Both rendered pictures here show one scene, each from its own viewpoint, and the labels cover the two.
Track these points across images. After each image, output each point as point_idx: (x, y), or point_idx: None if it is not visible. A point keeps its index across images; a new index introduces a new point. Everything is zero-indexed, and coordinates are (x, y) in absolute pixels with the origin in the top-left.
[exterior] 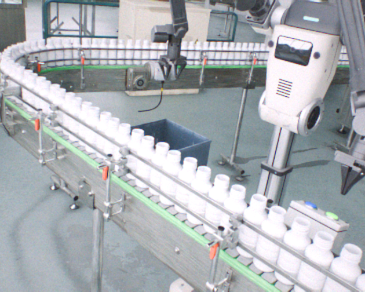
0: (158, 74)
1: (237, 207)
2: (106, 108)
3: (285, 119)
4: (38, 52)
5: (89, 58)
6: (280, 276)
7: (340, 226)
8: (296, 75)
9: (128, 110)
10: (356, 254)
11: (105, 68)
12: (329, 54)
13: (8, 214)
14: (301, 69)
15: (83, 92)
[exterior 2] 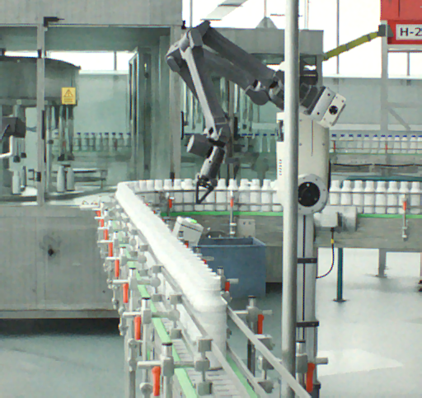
0: (322, 218)
1: (133, 214)
2: (384, 337)
3: (283, 197)
4: (180, 191)
5: (246, 203)
6: None
7: (183, 220)
8: (282, 152)
9: (419, 342)
10: (142, 209)
11: (264, 215)
12: (300, 128)
13: (138, 395)
14: (283, 146)
15: (368, 321)
